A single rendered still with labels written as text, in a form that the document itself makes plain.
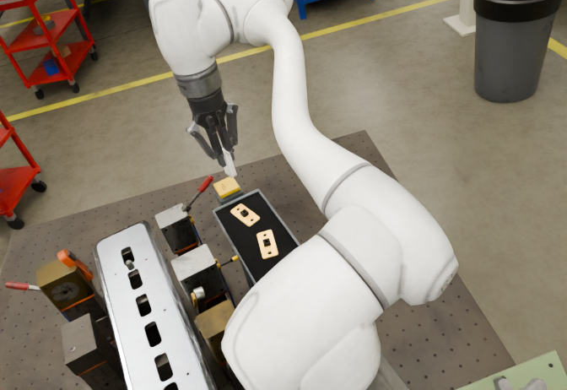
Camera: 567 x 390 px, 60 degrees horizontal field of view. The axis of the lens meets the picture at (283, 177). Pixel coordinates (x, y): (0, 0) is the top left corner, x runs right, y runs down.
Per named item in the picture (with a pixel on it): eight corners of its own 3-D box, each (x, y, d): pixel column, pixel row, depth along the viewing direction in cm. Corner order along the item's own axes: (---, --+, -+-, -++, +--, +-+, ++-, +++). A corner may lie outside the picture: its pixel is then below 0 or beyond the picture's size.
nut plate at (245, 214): (229, 212, 128) (229, 208, 127) (240, 203, 129) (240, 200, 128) (249, 227, 122) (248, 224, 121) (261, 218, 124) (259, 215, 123)
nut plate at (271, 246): (256, 234, 120) (255, 231, 119) (271, 230, 120) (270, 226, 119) (262, 259, 113) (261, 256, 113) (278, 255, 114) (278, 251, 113)
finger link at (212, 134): (213, 116, 103) (207, 119, 103) (225, 157, 110) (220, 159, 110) (203, 110, 106) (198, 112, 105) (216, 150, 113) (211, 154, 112)
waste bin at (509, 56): (453, 80, 359) (458, -19, 312) (517, 62, 362) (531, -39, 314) (490, 116, 321) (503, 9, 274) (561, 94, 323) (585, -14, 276)
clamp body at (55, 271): (83, 339, 163) (25, 273, 139) (122, 319, 166) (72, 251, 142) (86, 360, 156) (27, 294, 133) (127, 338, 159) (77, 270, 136)
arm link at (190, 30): (182, 83, 92) (240, 55, 96) (153, 3, 82) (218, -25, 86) (159, 67, 99) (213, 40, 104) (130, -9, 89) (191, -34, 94)
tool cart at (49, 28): (61, 64, 515) (11, -29, 451) (102, 56, 510) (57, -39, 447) (32, 106, 453) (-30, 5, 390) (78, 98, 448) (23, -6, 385)
